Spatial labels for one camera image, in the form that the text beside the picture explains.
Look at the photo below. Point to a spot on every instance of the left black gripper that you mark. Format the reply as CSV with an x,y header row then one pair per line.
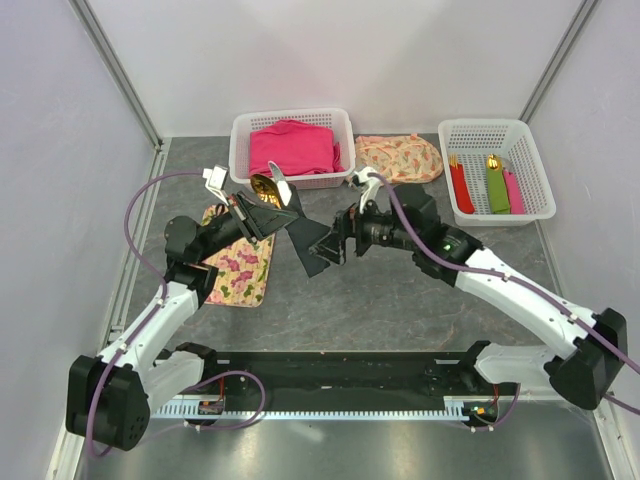
x,y
256,219

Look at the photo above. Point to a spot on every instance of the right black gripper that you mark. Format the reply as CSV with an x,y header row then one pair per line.
x,y
347,224

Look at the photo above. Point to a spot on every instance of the black paper napkin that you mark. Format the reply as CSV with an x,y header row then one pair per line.
x,y
304,233

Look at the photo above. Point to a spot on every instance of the gold spoon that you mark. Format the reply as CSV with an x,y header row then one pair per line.
x,y
265,189

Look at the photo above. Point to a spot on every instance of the silver table knife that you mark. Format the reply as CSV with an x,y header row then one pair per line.
x,y
283,189

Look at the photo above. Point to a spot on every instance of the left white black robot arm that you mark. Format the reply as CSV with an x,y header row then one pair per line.
x,y
112,396

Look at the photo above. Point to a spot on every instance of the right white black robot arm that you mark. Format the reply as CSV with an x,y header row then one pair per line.
x,y
582,351

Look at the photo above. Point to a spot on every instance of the red napkin roll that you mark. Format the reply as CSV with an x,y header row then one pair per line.
x,y
461,192

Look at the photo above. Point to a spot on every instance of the green napkin roll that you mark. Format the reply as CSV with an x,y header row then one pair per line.
x,y
497,194

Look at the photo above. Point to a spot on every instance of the pink napkin roll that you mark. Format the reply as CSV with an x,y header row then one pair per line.
x,y
513,193

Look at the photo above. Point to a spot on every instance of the floral placemat tray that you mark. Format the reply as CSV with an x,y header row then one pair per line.
x,y
243,271

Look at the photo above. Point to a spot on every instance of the pink folded cloth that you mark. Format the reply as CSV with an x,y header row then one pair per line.
x,y
298,148

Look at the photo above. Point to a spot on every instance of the white basket with pink cloth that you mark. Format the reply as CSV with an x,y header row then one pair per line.
x,y
336,119

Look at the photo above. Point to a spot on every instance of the white basket with rolls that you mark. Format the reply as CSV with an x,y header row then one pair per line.
x,y
473,140

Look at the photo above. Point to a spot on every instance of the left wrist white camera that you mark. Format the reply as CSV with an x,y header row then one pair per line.
x,y
215,179

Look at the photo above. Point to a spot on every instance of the wrist white camera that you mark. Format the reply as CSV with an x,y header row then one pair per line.
x,y
368,181
215,179

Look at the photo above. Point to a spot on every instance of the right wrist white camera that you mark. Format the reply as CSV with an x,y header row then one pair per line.
x,y
368,181

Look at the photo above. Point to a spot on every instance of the floral drawstring pouch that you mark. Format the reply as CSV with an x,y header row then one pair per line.
x,y
400,159

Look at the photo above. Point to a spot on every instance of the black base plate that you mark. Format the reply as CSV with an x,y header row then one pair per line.
x,y
430,373

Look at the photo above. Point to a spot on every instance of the blue slotted cable duct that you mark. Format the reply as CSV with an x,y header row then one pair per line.
x,y
193,408

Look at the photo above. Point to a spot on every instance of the left aluminium frame post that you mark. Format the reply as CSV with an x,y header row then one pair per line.
x,y
106,51

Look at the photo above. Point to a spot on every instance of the aluminium frame post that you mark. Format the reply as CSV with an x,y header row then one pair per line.
x,y
566,44
106,51

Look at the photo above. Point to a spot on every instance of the right aluminium frame post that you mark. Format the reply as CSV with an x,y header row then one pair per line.
x,y
566,44

